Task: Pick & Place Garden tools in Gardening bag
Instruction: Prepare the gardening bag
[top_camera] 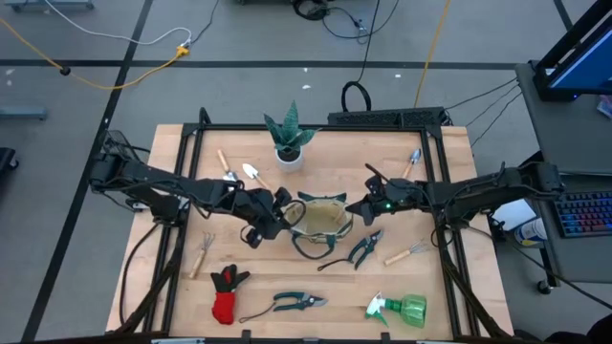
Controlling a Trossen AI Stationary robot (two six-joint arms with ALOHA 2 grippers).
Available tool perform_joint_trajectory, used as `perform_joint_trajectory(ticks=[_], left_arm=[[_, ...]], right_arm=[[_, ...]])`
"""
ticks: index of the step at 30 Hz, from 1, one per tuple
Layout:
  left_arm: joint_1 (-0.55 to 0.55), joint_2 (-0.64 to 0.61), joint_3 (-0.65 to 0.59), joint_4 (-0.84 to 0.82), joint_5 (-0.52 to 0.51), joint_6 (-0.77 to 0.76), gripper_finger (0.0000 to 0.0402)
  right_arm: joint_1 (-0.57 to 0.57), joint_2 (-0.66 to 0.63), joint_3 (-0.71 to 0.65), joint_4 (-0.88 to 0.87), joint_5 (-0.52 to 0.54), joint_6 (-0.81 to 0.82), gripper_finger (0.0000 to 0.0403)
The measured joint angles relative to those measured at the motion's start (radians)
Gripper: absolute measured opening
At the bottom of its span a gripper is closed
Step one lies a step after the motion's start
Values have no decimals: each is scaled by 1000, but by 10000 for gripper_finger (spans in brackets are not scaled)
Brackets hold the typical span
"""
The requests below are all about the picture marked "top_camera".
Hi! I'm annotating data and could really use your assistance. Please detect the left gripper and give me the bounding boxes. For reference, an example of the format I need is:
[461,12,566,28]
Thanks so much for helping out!
[236,186,295,250]

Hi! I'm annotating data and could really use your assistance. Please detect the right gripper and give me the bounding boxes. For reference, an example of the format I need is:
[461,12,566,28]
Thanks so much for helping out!
[344,175,425,226]

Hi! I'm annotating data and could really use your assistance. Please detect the beige green gardening bag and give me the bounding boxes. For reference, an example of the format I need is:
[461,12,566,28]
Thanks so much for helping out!
[281,190,356,261]

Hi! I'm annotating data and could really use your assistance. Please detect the potted snake plant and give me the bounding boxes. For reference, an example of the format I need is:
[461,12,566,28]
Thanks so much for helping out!
[262,99,322,174]

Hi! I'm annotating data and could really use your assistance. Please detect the wide trowel wooden handle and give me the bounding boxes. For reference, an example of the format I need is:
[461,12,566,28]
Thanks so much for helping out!
[241,162,273,192]

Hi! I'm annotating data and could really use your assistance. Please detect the hand rake wooden handle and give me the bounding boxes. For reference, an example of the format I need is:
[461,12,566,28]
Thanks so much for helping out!
[383,240,430,268]
[188,232,216,281]

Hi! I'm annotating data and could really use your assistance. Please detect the small shovel wooden handle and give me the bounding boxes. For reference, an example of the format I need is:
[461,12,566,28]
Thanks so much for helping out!
[400,147,423,181]

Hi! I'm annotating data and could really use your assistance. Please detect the narrow trowel wooden handle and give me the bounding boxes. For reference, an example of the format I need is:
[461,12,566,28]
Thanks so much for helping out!
[216,148,239,183]

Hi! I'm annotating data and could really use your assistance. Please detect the red black garden glove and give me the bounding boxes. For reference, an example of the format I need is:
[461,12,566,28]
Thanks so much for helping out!
[209,263,251,326]

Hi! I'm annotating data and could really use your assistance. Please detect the green spray bottle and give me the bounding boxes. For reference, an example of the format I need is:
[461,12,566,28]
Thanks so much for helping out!
[364,290,428,330]

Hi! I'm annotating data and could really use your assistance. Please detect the black perforated box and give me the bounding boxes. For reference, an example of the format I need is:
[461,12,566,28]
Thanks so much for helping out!
[327,106,448,128]

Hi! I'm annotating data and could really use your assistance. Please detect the white paper sheet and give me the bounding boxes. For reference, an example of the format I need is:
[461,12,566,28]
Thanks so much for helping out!
[491,198,537,233]

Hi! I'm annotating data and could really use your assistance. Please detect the white wipes canister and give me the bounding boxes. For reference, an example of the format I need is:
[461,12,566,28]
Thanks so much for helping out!
[514,217,549,248]

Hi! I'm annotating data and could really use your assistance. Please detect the grey desk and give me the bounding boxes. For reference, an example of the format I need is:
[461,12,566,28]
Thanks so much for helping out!
[514,60,612,176]

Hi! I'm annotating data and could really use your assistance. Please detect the grey keyboard table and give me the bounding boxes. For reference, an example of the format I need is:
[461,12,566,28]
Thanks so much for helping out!
[528,172,612,284]

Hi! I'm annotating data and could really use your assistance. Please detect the backlit keyboard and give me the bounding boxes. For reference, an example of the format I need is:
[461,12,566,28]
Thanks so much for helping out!
[549,189,612,239]

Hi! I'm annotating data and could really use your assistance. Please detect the computer monitor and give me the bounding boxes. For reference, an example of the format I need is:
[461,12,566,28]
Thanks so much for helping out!
[532,0,612,102]

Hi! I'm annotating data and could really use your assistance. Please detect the person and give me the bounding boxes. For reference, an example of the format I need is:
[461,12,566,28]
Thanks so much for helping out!
[544,313,612,344]

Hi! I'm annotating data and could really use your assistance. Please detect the grey floor bar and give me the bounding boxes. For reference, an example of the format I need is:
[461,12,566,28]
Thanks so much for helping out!
[0,106,49,121]

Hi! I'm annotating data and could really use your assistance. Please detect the black wheeled base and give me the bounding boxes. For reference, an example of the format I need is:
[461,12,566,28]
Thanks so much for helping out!
[0,146,20,174]

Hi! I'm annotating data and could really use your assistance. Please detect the grey cart base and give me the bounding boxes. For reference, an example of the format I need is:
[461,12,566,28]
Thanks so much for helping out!
[3,0,96,13]

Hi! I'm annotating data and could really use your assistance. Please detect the black coiled floor cable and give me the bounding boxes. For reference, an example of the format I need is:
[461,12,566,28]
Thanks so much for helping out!
[339,0,383,114]

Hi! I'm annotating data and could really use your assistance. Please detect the black metal table frame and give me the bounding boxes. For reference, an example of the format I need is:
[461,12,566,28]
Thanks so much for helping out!
[105,107,515,344]

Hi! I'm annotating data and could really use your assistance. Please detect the orange floor cable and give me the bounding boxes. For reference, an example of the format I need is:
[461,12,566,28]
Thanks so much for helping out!
[413,0,453,109]

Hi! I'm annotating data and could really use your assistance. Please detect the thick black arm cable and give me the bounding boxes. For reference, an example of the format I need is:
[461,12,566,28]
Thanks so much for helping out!
[118,220,163,327]

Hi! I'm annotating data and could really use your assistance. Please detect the black wire mesh basket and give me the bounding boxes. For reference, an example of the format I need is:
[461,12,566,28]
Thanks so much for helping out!
[101,129,141,161]

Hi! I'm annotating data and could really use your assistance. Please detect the yellow extension cable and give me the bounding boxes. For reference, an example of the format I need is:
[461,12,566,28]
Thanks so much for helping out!
[0,16,191,92]

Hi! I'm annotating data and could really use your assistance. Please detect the black cable bundle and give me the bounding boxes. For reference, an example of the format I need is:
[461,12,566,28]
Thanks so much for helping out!
[291,0,379,45]

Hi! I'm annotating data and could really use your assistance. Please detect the thin black floor cable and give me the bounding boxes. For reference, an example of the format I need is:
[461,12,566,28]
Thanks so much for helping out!
[190,0,221,45]

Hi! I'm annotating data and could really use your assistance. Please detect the long black floor cable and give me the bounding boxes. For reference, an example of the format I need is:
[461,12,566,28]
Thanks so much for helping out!
[487,224,612,311]

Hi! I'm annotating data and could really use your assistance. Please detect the white floor cable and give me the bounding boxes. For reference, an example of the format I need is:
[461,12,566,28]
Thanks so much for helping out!
[43,0,193,48]

